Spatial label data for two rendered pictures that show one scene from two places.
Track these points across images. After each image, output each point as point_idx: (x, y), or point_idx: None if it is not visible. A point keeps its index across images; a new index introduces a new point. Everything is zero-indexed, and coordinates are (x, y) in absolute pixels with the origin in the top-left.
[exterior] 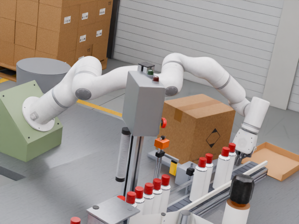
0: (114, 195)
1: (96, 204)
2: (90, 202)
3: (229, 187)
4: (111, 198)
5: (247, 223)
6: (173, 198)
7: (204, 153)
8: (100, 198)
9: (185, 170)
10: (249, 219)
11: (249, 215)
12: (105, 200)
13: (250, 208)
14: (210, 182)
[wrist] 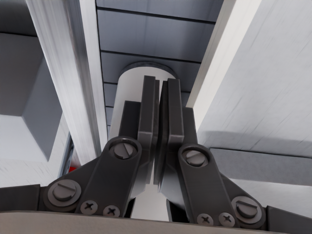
0: (0, 169)
1: (16, 185)
2: (6, 185)
3: (189, 91)
4: (6, 173)
5: (298, 130)
6: (67, 136)
7: None
8: (1, 178)
9: (0, 158)
10: (304, 116)
11: (304, 104)
12: (10, 178)
13: (309, 67)
14: (97, 103)
